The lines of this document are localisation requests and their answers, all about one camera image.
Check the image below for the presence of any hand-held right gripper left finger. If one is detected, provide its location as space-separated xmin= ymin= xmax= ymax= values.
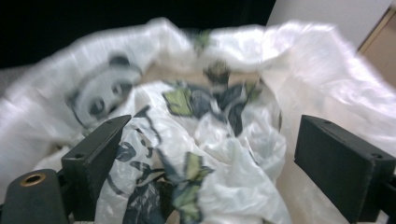
xmin=61 ymin=114 xmax=133 ymax=222

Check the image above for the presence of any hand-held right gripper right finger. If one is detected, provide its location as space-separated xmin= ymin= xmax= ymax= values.
xmin=293 ymin=114 xmax=396 ymax=224

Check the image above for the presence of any slatted cylindrical waste bin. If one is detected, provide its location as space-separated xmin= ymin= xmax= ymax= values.
xmin=136 ymin=62 xmax=353 ymax=224

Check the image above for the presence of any panda print plastic bag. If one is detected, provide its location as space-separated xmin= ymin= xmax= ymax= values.
xmin=0 ymin=17 xmax=396 ymax=224

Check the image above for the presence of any light wooden desk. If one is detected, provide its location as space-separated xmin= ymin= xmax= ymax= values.
xmin=357 ymin=7 xmax=396 ymax=90

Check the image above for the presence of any black curtain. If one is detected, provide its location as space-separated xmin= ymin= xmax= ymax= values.
xmin=0 ymin=0 xmax=277 ymax=70

